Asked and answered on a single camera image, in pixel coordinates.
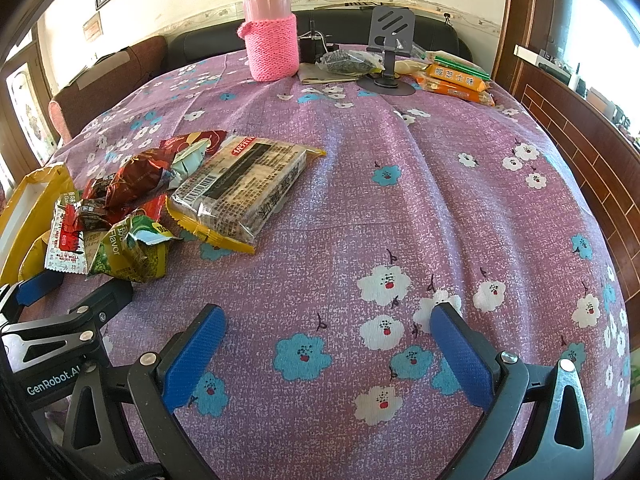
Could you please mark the white red snack packet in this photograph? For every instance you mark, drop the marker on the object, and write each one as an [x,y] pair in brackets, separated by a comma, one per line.
[70,249]

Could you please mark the red gold chocolate bar wrapper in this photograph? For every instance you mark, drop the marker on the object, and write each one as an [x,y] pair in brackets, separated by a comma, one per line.
[214,139]

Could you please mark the purple floral tablecloth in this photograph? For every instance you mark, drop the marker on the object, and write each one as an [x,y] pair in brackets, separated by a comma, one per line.
[326,370]

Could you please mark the yellow taped white tray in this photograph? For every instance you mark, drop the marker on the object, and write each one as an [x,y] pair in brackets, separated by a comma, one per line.
[28,214]

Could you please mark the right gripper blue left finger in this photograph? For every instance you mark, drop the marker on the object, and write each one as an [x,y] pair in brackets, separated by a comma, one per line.
[161,382]

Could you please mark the black leather sofa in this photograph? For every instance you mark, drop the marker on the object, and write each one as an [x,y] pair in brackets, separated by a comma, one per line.
[343,26]

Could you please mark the wooden tv cabinet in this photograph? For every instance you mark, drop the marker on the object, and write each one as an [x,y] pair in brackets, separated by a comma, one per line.
[604,163]

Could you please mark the pale green candy wrapper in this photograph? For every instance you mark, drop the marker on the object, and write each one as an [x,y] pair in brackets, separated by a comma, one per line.
[186,162]

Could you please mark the green pea snack packet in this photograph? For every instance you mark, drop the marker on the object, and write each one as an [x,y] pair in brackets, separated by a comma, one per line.
[134,249]

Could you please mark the small black device with wires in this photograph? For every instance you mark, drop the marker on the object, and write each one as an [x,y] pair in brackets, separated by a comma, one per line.
[312,45]

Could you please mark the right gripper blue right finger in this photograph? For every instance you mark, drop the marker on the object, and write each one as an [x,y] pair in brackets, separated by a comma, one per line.
[495,383]

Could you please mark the orange cracker pack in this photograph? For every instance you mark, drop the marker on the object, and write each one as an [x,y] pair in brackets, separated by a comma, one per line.
[450,82]

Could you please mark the small wall plaque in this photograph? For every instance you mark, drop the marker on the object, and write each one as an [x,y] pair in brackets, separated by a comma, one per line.
[92,28]

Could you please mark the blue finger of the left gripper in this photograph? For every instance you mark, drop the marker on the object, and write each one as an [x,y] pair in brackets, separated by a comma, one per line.
[25,293]

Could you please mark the pink knit sleeved bottle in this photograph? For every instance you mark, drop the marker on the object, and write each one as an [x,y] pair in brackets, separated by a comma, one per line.
[269,31]

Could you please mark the dark red crumpled wrapper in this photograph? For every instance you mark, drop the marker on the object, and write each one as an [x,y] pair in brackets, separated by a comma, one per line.
[115,195]

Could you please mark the tan notebook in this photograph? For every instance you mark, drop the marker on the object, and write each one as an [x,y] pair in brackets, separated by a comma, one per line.
[313,74]

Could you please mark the grey phone stand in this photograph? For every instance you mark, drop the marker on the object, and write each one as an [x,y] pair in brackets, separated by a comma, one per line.
[391,34]

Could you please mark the clear bag of dark seeds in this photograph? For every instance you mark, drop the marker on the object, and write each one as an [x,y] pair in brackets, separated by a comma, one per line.
[351,63]

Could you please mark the large clear yellow biscuit pack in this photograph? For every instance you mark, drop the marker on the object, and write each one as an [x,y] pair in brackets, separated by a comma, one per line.
[228,200]

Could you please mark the green striped cracker pack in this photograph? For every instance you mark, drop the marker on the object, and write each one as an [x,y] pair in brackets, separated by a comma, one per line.
[456,63]

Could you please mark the brown fabric armchair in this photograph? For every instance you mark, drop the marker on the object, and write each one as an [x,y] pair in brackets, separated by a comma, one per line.
[98,88]

